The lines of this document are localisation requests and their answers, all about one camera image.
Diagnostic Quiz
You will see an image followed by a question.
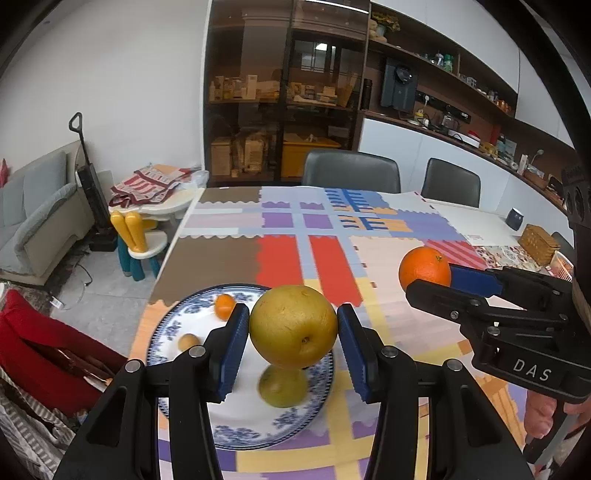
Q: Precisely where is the glass display cabinet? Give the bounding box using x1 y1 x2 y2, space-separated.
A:
203 0 370 188

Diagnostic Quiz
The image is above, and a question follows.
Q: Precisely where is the floral cloth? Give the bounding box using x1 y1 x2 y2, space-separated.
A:
473 244 546 273

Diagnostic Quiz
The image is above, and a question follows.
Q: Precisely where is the green apple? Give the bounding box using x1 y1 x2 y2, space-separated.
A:
257 364 309 409

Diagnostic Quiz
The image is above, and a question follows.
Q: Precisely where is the patchwork tablecloth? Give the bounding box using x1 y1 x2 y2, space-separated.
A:
129 187 578 480

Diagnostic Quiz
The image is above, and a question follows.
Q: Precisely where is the red cloth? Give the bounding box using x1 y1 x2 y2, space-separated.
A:
0 291 127 416

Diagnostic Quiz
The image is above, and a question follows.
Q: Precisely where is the grey sofa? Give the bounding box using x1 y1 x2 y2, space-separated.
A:
0 150 95 287

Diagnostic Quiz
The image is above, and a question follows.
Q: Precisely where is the white plastic basket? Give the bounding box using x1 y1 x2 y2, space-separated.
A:
547 250 575 281

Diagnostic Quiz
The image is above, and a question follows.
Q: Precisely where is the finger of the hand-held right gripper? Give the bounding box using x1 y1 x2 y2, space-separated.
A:
449 265 574 315
405 279 570 329

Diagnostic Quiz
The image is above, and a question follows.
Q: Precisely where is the white kids table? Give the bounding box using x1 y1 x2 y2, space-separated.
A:
111 185 206 228

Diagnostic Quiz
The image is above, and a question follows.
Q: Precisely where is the grey chair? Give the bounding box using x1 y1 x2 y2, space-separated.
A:
302 150 402 193
421 158 482 208

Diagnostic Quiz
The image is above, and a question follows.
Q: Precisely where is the black countertop appliance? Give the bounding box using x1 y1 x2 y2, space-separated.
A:
381 58 420 112

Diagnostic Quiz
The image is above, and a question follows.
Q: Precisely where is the grey striped cloth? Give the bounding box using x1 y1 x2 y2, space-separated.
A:
0 369 88 480

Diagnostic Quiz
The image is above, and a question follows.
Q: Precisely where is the wicker basket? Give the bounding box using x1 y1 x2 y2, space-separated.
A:
518 224 561 266

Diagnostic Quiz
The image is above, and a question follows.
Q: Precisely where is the black upright vacuum cleaner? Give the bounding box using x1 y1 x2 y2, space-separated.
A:
69 112 118 252

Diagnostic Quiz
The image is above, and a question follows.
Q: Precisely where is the red striped apron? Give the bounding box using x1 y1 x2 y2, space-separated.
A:
109 164 204 208

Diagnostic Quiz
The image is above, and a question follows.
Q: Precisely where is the large yellow pear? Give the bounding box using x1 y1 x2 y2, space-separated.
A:
249 285 338 370

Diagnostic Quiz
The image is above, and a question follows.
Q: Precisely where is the small mandarin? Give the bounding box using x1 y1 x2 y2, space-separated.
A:
214 294 237 321

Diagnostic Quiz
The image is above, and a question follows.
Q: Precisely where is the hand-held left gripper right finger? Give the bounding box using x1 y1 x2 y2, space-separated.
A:
337 305 536 480

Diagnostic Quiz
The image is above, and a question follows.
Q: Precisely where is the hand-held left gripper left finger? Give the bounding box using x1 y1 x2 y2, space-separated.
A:
53 303 250 480

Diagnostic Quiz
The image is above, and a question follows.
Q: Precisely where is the orange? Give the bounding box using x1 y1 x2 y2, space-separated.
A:
398 246 452 292

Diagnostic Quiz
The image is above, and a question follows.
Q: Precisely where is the blue patterned white plate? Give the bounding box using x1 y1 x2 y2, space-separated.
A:
147 284 334 450

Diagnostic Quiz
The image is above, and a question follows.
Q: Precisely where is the yellow and white kids chair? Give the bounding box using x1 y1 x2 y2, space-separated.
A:
110 210 168 281

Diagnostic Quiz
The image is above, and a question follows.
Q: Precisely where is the person's right hand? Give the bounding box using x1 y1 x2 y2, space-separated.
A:
524 392 591 439

